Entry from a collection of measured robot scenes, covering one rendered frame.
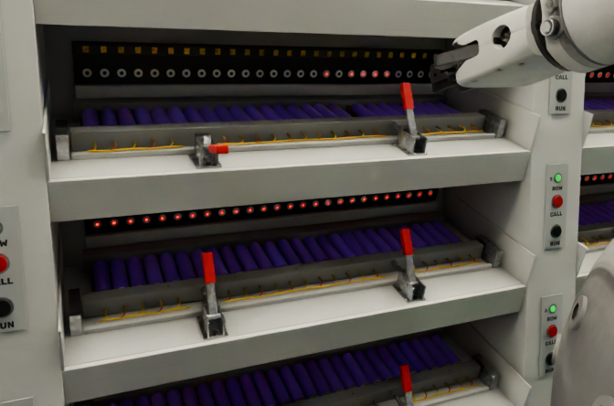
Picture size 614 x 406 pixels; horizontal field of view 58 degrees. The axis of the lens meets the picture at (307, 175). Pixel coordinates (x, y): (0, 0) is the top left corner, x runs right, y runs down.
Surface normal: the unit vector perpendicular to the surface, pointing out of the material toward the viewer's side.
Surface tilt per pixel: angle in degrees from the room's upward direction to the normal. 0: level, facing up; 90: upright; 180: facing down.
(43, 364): 90
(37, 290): 90
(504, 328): 90
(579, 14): 100
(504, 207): 90
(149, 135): 108
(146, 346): 18
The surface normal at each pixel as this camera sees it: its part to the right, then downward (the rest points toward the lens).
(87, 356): 0.10, -0.91
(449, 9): 0.37, 0.41
